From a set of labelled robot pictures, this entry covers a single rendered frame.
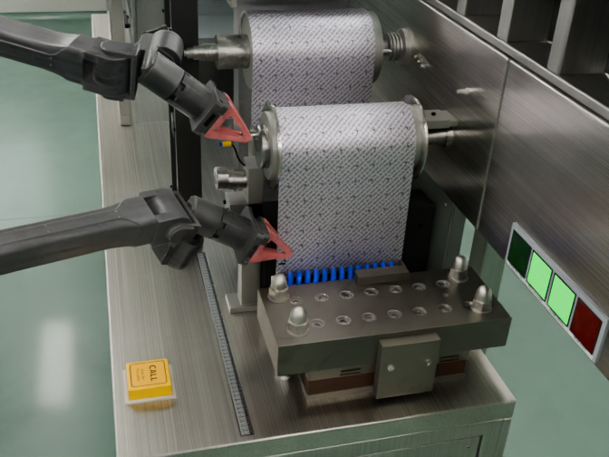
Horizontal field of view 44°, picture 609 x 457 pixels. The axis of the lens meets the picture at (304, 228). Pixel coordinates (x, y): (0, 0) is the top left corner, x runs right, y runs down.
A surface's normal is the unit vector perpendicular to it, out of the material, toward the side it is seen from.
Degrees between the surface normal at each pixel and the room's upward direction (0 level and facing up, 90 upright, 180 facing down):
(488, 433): 90
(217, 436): 0
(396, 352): 90
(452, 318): 0
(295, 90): 92
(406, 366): 90
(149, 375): 0
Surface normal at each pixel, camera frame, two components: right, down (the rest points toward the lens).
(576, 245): -0.97, 0.08
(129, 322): 0.05, -0.86
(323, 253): 0.25, 0.50
